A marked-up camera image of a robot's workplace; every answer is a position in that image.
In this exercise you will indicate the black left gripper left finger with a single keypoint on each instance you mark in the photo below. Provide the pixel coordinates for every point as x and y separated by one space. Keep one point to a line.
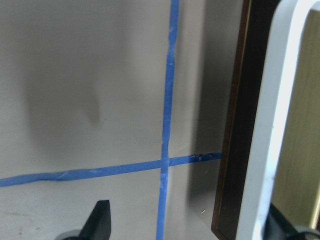
98 225

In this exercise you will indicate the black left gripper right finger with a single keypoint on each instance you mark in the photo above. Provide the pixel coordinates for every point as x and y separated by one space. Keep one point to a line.
277 227

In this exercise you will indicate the light wood drawer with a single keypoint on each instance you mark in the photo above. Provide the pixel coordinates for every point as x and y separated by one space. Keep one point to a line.
277 83

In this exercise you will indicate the dark wooden drawer cabinet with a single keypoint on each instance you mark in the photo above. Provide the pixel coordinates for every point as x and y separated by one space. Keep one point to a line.
254 28

